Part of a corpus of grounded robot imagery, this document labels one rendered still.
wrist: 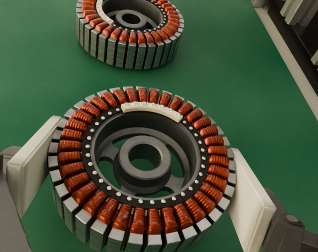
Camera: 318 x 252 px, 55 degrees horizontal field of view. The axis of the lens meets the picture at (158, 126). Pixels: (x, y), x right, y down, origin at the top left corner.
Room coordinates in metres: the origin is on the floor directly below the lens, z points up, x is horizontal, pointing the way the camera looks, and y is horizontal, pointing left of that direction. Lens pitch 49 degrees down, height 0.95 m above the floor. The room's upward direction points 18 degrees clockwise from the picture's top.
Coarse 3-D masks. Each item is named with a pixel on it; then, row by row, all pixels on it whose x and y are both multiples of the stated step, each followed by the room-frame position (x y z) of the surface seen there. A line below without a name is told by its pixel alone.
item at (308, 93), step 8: (256, 8) 0.46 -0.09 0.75; (264, 16) 0.44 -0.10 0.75; (264, 24) 0.42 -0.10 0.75; (272, 24) 0.43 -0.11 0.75; (272, 32) 0.40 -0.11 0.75; (280, 40) 0.39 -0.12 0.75; (280, 48) 0.37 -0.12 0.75; (288, 48) 0.38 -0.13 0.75; (288, 56) 0.36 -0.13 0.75; (288, 64) 0.34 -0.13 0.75; (296, 64) 0.34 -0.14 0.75; (296, 72) 0.33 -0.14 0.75; (296, 80) 0.31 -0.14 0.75; (304, 80) 0.32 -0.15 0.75; (304, 88) 0.30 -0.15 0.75; (312, 88) 0.31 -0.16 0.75; (304, 96) 0.29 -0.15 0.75; (312, 96) 0.29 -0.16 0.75; (312, 104) 0.28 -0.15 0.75
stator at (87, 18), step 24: (96, 0) 0.28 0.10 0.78; (120, 0) 0.31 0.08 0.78; (144, 0) 0.32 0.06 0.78; (96, 24) 0.24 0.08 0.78; (120, 24) 0.27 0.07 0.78; (144, 24) 0.28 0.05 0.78; (168, 24) 0.28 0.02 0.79; (96, 48) 0.23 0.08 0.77; (120, 48) 0.23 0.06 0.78; (144, 48) 0.24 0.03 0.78; (168, 48) 0.26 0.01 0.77
